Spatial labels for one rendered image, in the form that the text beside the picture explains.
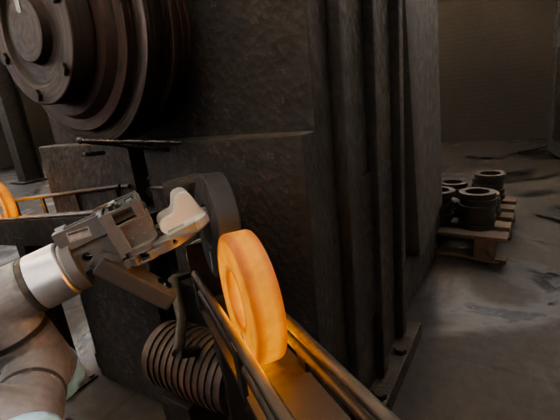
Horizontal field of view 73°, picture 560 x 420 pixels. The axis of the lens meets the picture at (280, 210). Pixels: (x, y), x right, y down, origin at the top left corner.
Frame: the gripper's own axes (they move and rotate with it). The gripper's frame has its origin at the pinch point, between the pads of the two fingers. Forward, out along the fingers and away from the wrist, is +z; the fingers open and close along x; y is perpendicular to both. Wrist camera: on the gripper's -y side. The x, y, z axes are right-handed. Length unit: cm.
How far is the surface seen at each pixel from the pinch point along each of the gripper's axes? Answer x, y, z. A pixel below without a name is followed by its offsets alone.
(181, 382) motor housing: 5.7, -27.1, -17.0
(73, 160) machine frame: 73, 10, -22
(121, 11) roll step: 26.3, 33.5, 3.0
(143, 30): 25.0, 29.3, 5.1
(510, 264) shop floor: 68, -117, 135
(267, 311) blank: -22.1, -4.4, -2.2
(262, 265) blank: -19.8, -0.9, -0.3
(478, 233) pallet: 82, -102, 132
